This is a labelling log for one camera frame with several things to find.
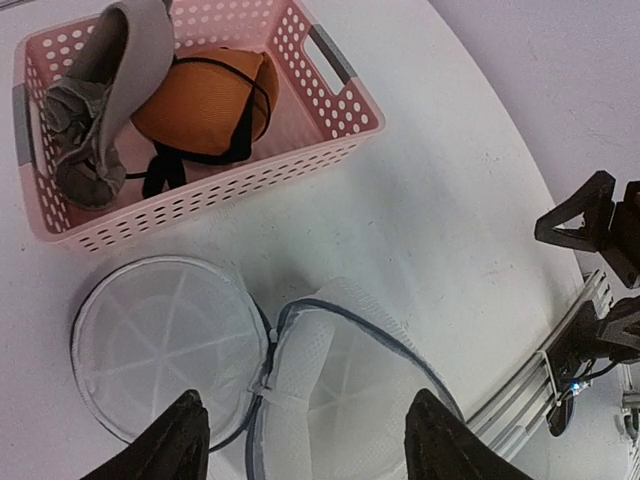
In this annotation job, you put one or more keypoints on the orange black bra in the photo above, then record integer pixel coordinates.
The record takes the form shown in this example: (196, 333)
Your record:
(209, 110)

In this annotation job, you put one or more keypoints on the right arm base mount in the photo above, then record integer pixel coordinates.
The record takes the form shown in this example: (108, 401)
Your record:
(589, 348)

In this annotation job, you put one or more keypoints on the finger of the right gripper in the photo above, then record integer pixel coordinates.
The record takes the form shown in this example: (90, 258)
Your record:
(581, 222)

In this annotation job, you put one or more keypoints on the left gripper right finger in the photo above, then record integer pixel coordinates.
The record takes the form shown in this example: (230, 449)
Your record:
(439, 446)

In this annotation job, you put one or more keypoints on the white mesh laundry bag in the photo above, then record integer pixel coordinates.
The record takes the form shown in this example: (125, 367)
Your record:
(320, 391)

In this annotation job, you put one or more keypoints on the aluminium front rail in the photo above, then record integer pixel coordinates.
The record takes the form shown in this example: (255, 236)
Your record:
(512, 415)

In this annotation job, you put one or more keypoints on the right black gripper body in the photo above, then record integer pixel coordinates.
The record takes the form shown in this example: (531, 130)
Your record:
(621, 247)

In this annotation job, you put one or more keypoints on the pink plastic basket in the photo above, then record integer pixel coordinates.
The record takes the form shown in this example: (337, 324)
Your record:
(323, 114)

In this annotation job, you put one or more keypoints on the grey bra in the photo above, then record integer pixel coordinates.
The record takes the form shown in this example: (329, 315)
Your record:
(121, 65)

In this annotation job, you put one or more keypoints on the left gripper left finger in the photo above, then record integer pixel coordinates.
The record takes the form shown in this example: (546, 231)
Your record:
(174, 446)

